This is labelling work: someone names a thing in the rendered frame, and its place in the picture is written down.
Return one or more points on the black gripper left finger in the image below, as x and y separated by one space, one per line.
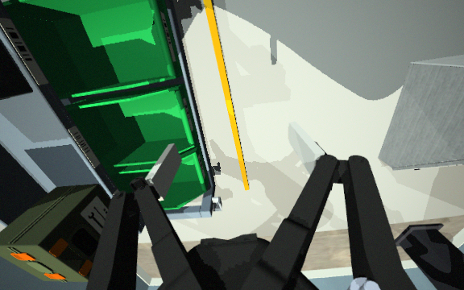
115 262

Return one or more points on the green open bin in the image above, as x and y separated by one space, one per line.
185 187
95 46
139 127

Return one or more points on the yellow bar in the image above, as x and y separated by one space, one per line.
222 70

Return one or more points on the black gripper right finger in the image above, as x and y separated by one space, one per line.
375 260

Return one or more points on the dark grey bin rack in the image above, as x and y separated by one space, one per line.
36 156

